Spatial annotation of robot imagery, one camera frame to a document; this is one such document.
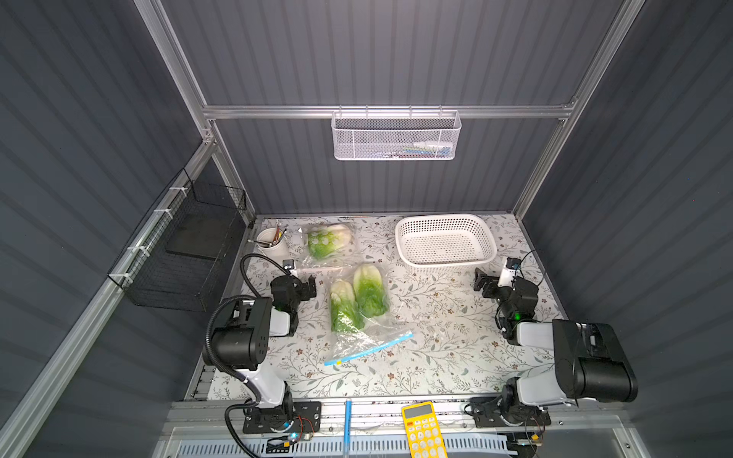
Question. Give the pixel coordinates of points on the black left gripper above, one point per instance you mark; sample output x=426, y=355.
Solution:
x=306, y=287

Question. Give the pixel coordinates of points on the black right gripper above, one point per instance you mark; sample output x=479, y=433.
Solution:
x=488, y=283

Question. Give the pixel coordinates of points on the chinese cabbage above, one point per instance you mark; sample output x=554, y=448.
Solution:
x=326, y=241
x=344, y=310
x=369, y=291

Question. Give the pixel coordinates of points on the clear zip-top bag blue seal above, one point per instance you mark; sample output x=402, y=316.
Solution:
x=379, y=333

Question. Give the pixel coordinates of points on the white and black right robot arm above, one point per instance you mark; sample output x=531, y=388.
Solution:
x=589, y=361

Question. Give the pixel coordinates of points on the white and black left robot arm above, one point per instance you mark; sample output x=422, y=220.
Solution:
x=236, y=343

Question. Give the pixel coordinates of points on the chinese cabbage in pink bag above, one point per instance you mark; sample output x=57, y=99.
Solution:
x=326, y=241

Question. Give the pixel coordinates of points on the clear zip-top bag pink seal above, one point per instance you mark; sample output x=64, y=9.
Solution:
x=349, y=256

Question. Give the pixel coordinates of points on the white perforated plastic basket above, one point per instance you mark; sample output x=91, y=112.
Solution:
x=438, y=243

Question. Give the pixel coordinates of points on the white cup pen holder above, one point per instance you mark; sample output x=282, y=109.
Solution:
x=272, y=243

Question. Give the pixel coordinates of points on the blue pen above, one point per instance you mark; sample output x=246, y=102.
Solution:
x=347, y=420

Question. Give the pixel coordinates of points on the yellow calculator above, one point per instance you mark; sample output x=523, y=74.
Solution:
x=423, y=431

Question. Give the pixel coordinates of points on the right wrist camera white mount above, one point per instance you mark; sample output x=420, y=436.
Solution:
x=510, y=269

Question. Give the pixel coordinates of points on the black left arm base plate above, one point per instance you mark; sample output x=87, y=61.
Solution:
x=298, y=417

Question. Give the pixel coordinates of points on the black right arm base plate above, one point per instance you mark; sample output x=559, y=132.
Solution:
x=494, y=411

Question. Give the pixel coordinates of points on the black wire mesh basket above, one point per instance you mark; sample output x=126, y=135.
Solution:
x=185, y=255

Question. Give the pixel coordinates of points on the white wire wall basket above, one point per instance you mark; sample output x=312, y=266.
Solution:
x=397, y=136

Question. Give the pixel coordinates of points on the white slotted cable duct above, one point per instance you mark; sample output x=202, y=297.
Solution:
x=454, y=445

